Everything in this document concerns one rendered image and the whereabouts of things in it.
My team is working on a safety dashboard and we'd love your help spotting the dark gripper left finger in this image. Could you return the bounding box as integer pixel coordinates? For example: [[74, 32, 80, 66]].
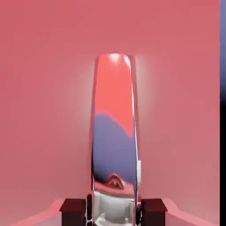
[[10, 198, 87, 226]]

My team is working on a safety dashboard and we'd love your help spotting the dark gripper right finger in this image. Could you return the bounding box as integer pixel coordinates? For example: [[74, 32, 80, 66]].
[[140, 198, 219, 226]]

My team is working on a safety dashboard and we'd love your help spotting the shiny curved metal handle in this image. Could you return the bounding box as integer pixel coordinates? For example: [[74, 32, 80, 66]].
[[86, 53, 143, 226]]

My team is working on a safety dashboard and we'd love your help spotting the pink cabinet door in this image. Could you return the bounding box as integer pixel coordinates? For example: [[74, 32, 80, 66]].
[[0, 0, 221, 226]]

